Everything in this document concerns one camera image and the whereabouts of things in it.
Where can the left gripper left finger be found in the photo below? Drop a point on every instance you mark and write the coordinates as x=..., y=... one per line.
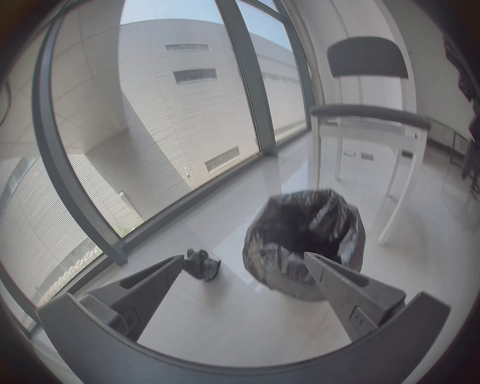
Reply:
x=148, y=290

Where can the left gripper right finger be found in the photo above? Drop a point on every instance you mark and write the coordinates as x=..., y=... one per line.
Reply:
x=343, y=290

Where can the crumpled black plastic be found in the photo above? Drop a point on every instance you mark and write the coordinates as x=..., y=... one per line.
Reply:
x=202, y=264

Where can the black plastic bag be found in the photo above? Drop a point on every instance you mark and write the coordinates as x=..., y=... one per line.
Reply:
x=300, y=243

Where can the window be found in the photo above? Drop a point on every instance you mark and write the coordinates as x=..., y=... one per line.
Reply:
x=157, y=123

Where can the white chair with grey seat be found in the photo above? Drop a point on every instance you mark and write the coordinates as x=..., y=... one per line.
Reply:
x=369, y=112

